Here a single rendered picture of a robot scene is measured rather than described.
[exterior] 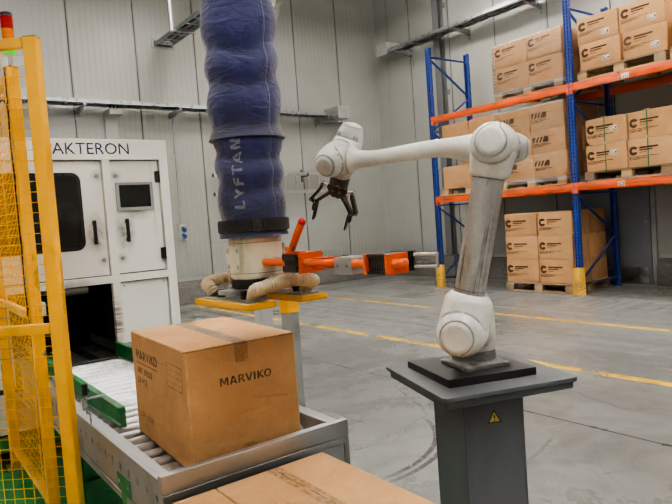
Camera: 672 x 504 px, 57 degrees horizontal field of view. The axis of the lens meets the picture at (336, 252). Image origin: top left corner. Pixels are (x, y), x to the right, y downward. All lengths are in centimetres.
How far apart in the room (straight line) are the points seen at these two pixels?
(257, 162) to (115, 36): 985
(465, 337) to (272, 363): 66
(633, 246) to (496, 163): 863
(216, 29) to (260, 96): 23
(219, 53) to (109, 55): 960
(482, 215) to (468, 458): 83
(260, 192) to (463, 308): 73
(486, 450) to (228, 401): 90
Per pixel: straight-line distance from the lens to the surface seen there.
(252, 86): 192
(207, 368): 206
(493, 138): 194
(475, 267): 200
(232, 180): 190
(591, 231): 1001
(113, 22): 1172
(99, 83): 1135
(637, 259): 1053
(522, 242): 1005
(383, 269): 147
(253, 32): 196
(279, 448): 217
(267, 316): 533
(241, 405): 214
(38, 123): 262
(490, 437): 227
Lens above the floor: 133
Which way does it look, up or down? 3 degrees down
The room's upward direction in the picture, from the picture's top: 4 degrees counter-clockwise
